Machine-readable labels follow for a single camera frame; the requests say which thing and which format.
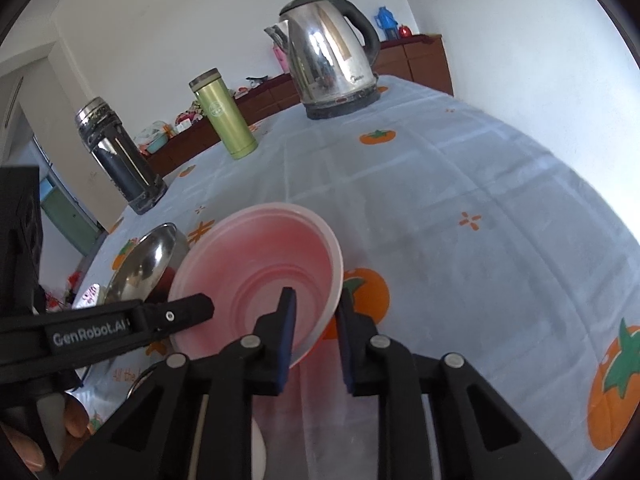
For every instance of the stainless steel electric kettle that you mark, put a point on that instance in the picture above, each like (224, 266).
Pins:
(325, 55)

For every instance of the blue thermos flask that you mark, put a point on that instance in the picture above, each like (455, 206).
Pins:
(386, 24)

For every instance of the person's left hand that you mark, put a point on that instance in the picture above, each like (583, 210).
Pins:
(77, 417)

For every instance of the brown wooden cabinet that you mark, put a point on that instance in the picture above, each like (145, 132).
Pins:
(425, 60)

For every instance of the mesh food cover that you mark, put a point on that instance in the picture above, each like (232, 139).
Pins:
(150, 132)

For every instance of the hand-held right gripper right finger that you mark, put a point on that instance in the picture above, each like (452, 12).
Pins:
(349, 355)

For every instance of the pink floral rimmed bowl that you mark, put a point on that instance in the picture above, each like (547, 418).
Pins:
(87, 296)

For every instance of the red plastic bowl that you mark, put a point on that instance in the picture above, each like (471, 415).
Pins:
(260, 255)

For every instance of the large black thermos flask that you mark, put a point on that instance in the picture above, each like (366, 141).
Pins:
(117, 160)

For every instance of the teal plastic basin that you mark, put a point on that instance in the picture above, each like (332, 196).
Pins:
(155, 147)

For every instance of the small red jar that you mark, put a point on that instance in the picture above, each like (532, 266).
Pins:
(405, 32)

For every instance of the stainless steel bowl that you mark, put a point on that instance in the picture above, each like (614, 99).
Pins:
(145, 260)

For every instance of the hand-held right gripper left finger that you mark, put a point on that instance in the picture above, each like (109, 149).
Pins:
(286, 345)

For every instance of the green thermos bottle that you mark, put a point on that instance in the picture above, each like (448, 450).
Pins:
(225, 115)

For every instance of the green door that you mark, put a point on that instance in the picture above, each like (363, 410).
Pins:
(65, 210)

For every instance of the light blue persimmon tablecloth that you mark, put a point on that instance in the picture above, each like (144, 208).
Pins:
(450, 185)

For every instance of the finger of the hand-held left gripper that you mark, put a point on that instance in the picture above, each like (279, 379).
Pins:
(175, 316)

